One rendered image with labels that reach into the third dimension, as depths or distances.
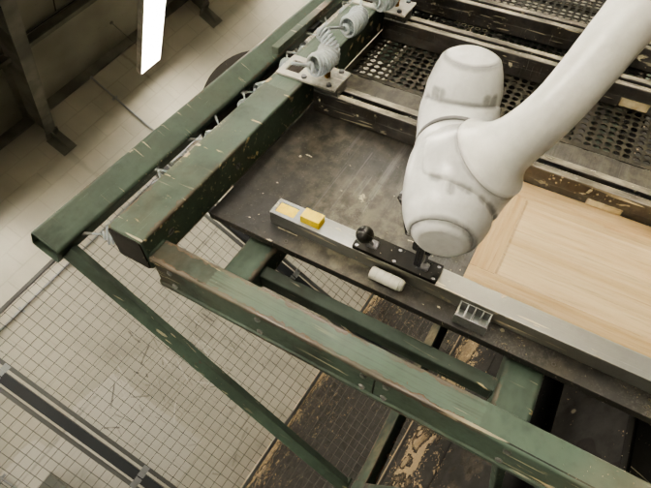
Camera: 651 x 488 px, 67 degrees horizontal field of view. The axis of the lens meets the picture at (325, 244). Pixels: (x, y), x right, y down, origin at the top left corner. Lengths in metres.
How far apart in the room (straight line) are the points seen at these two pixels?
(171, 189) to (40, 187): 4.87
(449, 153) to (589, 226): 0.80
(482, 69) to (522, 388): 0.66
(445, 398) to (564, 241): 0.51
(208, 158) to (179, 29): 5.78
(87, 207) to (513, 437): 1.32
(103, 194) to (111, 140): 4.48
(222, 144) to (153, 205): 0.24
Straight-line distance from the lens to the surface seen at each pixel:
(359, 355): 0.96
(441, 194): 0.55
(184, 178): 1.21
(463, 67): 0.67
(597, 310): 1.19
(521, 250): 1.22
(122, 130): 6.24
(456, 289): 1.08
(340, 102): 1.45
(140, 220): 1.15
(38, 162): 6.13
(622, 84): 1.73
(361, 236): 0.99
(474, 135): 0.57
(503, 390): 1.08
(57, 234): 1.65
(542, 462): 0.97
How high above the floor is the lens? 1.73
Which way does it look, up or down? 8 degrees down
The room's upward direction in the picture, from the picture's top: 49 degrees counter-clockwise
